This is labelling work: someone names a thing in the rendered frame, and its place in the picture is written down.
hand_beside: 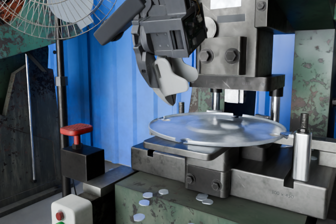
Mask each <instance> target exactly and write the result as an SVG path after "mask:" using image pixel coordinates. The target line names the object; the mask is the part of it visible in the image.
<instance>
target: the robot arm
mask: <svg viewBox="0 0 336 224"><path fill-rule="evenodd" d="M194 1H196V2H197V3H195V2H194ZM194 1H192V0H125V1H124V2H123V3H122V4H121V5H120V6H119V7H118V9H117V10H116V11H115V12H114V13H113V14H112V15H111V16H110V17H109V18H107V19H105V20H104V21H103V22H102V24H101V26H100V27H99V28H98V29H97V30H96V31H95V32H94V34H93V35H94V37H95V38H96V39H97V41H98V42H99V43H100V44H101V45H102V46H104V45H106V44H108V43H109V42H116V41H118V40H120V39H121V38H122V36H123V34H124V32H125V31H126V30H127V29H128V28H129V27H130V26H131V25H132V28H131V34H132V42H133V46H134V47H133V50H134V53H135V58H136V63H137V67H138V69H139V72H140V74H141V75H142V77H143V78H144V80H145V81H146V83H147V84H148V86H149V87H150V88H152V89H153V91H154V92H155V93H156V94H157V95H158V96H159V97H160V98H161V99H162V100H163V101H164V102H165V103H166V104H168V105H169V106H174V104H175V103H176V97H177V94H178V93H183V92H186V91H188V89H189V82H193V81H195V80H196V79H197V78H198V71H197V69H196V68H194V67H192V66H190V65H188V64H186V63H185V62H184V61H183V58H189V57H190V55H191V54H192V53H193V51H194V50H195V49H196V48H197V47H198V46H199V45H200V44H201V43H202V42H203V41H204V40H205V39H207V38H208V36H207V30H206V23H205V17H204V10H203V4H202V2H198V1H197V0H194ZM192 2H193V3H192ZM155 56H157V58H155Z"/></svg>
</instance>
